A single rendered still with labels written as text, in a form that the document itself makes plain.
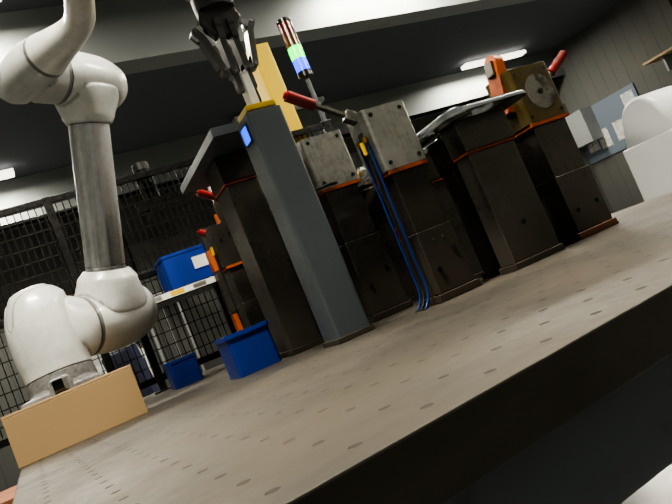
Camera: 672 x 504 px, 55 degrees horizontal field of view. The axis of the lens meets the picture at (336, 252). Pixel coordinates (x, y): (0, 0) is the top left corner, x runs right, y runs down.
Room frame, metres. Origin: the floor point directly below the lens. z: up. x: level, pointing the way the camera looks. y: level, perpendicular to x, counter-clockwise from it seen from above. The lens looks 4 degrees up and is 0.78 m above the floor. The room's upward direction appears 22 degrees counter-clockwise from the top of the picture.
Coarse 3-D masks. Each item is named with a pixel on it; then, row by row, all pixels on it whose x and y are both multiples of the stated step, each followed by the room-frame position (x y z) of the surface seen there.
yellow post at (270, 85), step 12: (264, 48) 2.91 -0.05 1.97; (264, 60) 2.90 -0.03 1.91; (252, 72) 2.95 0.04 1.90; (264, 72) 2.89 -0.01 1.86; (276, 72) 2.92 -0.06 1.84; (264, 84) 2.89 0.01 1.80; (276, 84) 2.91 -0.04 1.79; (264, 96) 2.93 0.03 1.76; (276, 96) 2.90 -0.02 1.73; (288, 108) 2.91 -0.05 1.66; (288, 120) 2.90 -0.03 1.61
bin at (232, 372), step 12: (264, 324) 1.34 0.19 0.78; (228, 336) 1.31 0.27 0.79; (240, 336) 1.32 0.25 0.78; (252, 336) 1.33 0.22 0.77; (264, 336) 1.34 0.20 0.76; (228, 348) 1.32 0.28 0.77; (240, 348) 1.32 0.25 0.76; (252, 348) 1.33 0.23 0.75; (264, 348) 1.34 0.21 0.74; (276, 348) 1.35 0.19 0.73; (228, 360) 1.35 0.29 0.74; (240, 360) 1.31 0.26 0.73; (252, 360) 1.32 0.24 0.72; (264, 360) 1.33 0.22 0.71; (276, 360) 1.34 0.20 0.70; (228, 372) 1.39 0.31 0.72; (240, 372) 1.31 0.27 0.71; (252, 372) 1.32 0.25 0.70
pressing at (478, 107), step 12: (504, 96) 1.12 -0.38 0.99; (516, 96) 1.19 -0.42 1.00; (456, 108) 1.09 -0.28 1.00; (468, 108) 1.09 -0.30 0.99; (480, 108) 1.18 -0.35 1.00; (492, 108) 1.23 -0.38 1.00; (504, 108) 1.23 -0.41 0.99; (444, 120) 1.11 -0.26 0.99; (420, 132) 1.17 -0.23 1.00; (432, 132) 1.22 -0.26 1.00; (360, 180) 1.42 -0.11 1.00
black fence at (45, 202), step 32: (320, 128) 2.92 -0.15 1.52; (192, 160) 2.66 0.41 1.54; (128, 192) 2.54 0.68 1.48; (0, 224) 2.33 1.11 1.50; (32, 224) 2.38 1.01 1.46; (64, 224) 2.42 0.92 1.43; (128, 224) 2.52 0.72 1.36; (64, 256) 2.39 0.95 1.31; (64, 288) 2.39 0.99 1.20; (160, 288) 2.53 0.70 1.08; (192, 352) 2.54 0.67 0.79; (0, 384) 2.26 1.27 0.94; (0, 448) 2.22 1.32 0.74
